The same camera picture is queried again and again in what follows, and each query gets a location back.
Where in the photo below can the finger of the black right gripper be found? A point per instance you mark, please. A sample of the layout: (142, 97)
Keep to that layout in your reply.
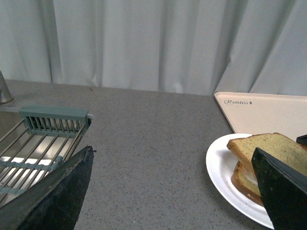
(302, 140)

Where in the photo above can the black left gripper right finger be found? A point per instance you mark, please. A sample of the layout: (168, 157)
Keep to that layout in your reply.
(283, 191)

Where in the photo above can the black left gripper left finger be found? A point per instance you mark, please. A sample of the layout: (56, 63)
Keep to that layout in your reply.
(55, 202)

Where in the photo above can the bread slice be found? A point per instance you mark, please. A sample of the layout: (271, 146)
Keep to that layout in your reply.
(244, 186)
(275, 144)

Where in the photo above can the white round plate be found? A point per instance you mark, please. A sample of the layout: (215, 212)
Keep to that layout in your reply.
(220, 164)

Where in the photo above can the fried egg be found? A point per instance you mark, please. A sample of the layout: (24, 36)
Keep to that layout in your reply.
(250, 176)

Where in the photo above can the pink rabbit tray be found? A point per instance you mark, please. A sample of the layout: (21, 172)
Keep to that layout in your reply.
(256, 113)

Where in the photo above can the green metal sink rack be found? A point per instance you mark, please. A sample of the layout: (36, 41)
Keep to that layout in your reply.
(34, 141)

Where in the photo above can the metal faucet base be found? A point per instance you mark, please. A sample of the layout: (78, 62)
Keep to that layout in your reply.
(5, 95)

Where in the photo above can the grey-white curtain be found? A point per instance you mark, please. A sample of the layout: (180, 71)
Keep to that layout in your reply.
(184, 46)

